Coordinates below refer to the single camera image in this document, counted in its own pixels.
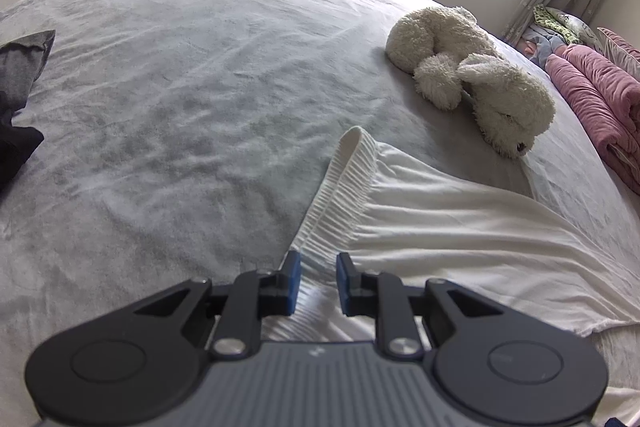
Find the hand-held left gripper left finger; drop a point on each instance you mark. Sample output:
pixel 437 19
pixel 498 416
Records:
pixel 294 279

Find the white plush dog toy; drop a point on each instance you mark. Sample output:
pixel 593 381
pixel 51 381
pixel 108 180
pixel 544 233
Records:
pixel 475 72

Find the pale blue clothes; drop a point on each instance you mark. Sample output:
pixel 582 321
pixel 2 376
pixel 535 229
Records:
pixel 542 47

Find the grey and pink pillow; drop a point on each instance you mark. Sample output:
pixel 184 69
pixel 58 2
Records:
pixel 620 44

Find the green and grey pillows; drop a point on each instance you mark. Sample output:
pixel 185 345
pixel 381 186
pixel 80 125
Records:
pixel 555 22

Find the white pants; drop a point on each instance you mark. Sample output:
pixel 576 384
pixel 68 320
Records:
pixel 450 232

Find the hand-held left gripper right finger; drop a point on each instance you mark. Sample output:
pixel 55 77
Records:
pixel 342 279

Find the grey cloth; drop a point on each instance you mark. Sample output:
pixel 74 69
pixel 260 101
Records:
pixel 22 67

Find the pink folded quilt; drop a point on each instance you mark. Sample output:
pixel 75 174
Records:
pixel 605 107

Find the black cloth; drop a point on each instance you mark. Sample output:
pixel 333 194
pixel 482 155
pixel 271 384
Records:
pixel 15 152

